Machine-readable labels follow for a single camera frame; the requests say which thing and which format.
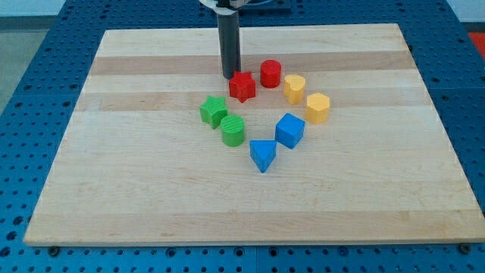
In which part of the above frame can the red cylinder block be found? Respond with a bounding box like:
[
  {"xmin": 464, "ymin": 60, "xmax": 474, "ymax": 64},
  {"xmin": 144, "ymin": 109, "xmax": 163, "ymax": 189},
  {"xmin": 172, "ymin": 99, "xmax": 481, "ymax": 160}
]
[{"xmin": 260, "ymin": 59, "xmax": 282, "ymax": 89}]

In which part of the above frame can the yellow heart block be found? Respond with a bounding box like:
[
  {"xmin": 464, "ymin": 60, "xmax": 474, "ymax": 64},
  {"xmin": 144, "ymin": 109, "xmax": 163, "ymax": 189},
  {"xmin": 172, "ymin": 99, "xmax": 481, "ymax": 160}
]
[{"xmin": 283, "ymin": 74, "xmax": 306, "ymax": 105}]

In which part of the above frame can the blue cube block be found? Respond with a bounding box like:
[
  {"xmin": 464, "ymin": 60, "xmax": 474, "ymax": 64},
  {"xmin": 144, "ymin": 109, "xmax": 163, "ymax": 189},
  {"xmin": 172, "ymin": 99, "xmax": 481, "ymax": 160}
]
[{"xmin": 275, "ymin": 113, "xmax": 305, "ymax": 149}]

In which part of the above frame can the yellow hexagon block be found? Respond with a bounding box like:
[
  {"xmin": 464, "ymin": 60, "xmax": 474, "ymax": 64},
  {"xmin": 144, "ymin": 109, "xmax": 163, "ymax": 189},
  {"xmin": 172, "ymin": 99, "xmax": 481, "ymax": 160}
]
[{"xmin": 305, "ymin": 93, "xmax": 330, "ymax": 124}]

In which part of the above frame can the green star block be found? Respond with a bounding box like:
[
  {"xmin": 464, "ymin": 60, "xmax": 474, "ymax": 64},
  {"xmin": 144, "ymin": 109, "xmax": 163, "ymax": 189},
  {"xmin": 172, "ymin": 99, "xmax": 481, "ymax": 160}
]
[{"xmin": 199, "ymin": 96, "xmax": 228, "ymax": 129}]

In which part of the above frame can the blue triangle block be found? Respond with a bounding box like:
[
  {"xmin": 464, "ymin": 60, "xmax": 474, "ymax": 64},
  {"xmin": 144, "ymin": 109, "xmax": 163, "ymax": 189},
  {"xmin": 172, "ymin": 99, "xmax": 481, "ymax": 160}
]
[{"xmin": 249, "ymin": 140, "xmax": 277, "ymax": 173}]

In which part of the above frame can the green cylinder block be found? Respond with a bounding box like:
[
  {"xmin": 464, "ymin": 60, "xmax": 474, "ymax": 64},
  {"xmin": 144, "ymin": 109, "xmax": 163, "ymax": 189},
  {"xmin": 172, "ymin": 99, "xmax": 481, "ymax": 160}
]
[{"xmin": 220, "ymin": 115, "xmax": 245, "ymax": 147}]

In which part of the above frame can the light wooden board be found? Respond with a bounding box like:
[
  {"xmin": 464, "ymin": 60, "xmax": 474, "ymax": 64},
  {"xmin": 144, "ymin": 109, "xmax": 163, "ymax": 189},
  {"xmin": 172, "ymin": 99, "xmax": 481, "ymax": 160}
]
[{"xmin": 23, "ymin": 23, "xmax": 485, "ymax": 247}]

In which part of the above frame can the red star block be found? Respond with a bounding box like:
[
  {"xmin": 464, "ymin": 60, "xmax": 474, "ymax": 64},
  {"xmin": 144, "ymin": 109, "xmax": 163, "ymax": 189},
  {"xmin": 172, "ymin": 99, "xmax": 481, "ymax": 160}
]
[{"xmin": 229, "ymin": 71, "xmax": 256, "ymax": 103}]

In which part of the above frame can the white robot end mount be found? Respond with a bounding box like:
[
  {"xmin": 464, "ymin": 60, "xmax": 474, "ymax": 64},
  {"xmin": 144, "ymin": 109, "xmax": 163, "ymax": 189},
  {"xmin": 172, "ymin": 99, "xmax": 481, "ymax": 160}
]
[{"xmin": 199, "ymin": 0, "xmax": 252, "ymax": 15}]

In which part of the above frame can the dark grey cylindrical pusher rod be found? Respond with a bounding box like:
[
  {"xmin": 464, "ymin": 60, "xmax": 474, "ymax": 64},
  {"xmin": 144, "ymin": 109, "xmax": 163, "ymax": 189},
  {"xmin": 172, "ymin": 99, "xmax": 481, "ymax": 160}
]
[{"xmin": 217, "ymin": 11, "xmax": 241, "ymax": 80}]

